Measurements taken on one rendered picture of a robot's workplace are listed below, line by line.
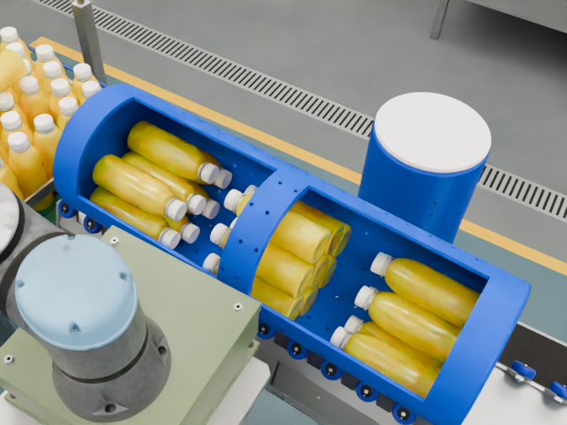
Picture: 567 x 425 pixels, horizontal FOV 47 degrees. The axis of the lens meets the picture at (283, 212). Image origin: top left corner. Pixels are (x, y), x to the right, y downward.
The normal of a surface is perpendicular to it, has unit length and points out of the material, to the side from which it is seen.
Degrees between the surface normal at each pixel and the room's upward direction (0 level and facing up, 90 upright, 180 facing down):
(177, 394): 5
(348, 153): 0
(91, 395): 76
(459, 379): 56
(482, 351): 32
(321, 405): 70
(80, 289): 9
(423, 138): 0
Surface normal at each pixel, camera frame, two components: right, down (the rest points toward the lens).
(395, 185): -0.61, 0.58
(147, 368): 0.87, 0.15
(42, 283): 0.12, -0.53
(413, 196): -0.34, 0.70
